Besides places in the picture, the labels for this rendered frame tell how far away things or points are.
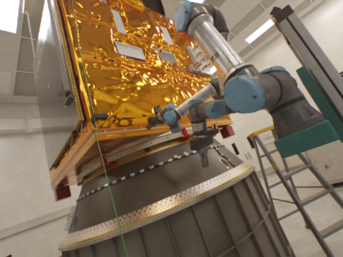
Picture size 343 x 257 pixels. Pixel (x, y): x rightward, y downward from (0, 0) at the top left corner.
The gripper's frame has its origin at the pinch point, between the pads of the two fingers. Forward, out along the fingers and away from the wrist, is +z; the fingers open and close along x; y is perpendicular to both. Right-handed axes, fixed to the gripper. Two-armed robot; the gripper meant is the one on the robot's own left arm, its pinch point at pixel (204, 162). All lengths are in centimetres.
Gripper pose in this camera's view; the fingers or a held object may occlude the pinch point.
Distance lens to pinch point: 92.0
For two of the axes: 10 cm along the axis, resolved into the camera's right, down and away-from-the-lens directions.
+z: 1.6, 9.8, 1.0
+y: -7.4, 0.6, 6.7
